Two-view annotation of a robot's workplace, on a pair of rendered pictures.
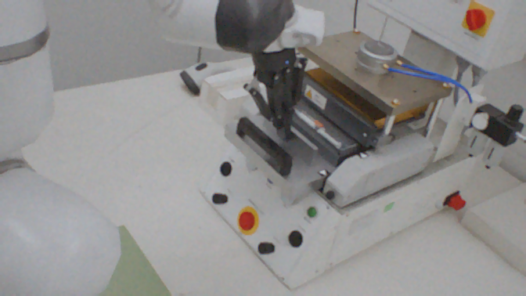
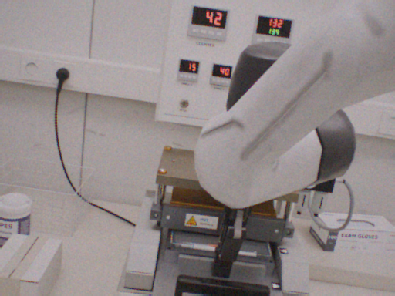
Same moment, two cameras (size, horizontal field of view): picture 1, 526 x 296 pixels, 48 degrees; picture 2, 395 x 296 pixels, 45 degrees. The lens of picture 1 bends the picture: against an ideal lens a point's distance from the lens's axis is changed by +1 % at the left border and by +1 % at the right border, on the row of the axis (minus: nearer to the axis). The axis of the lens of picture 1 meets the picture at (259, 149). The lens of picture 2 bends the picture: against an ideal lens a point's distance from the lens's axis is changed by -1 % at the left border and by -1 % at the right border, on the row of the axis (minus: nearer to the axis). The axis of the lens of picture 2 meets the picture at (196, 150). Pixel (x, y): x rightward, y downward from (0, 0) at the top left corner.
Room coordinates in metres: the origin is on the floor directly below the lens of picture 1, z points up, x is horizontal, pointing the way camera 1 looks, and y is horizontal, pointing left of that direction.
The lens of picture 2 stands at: (0.51, 0.53, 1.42)
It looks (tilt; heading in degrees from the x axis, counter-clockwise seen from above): 17 degrees down; 312
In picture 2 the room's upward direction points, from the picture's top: 8 degrees clockwise
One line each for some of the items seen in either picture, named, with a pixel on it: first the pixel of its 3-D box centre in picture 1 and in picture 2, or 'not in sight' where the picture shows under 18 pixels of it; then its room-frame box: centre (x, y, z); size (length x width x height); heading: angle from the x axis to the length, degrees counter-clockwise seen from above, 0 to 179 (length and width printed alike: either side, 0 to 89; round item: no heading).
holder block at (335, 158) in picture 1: (332, 124); (217, 240); (1.02, -0.14, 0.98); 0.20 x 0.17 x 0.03; 44
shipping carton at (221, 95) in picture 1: (239, 95); (24, 273); (1.38, 0.08, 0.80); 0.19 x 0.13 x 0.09; 131
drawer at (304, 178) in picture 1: (314, 135); (217, 258); (0.99, -0.11, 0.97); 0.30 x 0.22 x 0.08; 134
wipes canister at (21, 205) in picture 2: not in sight; (13, 223); (1.55, 0.03, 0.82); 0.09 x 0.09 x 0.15
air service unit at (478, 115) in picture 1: (489, 131); (312, 187); (1.01, -0.44, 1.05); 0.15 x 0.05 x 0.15; 44
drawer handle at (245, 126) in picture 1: (263, 144); (222, 292); (0.90, -0.01, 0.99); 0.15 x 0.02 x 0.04; 44
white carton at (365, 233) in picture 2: not in sight; (353, 232); (1.02, -0.78, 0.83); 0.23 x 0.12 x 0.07; 53
